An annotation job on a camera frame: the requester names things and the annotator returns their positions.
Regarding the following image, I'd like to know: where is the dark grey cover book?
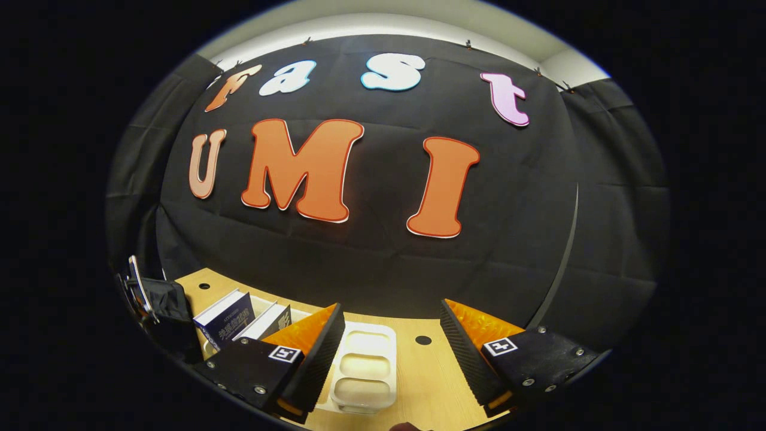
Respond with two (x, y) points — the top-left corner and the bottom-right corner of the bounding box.
(232, 302), (293, 343)

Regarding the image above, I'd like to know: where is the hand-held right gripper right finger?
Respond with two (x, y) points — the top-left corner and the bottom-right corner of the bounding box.
(441, 298), (611, 418)

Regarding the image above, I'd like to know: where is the white bookshelf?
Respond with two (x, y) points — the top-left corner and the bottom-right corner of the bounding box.
(200, 292), (399, 415)

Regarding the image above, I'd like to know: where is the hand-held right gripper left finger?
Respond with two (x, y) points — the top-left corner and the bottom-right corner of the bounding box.
(194, 302), (346, 426)

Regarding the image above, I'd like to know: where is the black schoolbag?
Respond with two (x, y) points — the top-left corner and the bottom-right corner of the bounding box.
(117, 256), (205, 365)

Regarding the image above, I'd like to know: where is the blue cover book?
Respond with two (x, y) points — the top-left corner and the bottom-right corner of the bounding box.
(193, 289), (256, 351)

